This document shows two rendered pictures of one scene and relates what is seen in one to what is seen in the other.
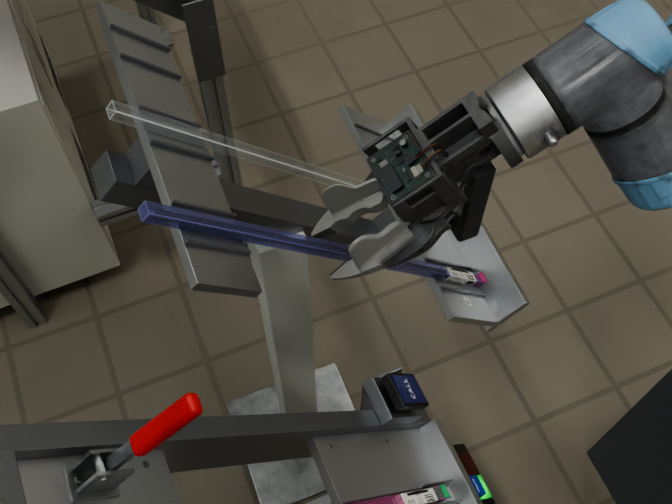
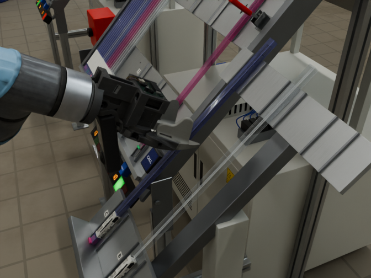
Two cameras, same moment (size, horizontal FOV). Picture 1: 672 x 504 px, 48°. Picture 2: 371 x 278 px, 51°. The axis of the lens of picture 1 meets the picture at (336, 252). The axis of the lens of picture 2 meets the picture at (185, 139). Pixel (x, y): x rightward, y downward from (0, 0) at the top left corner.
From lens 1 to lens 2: 0.99 m
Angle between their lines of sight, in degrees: 85
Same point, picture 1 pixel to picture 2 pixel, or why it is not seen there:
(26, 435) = (284, 6)
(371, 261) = (167, 118)
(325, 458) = (189, 113)
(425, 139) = (134, 83)
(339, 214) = (183, 139)
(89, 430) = (269, 26)
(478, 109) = (102, 71)
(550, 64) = (53, 66)
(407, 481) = not seen: hidden behind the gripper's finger
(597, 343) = not seen: outside the picture
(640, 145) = not seen: hidden behind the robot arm
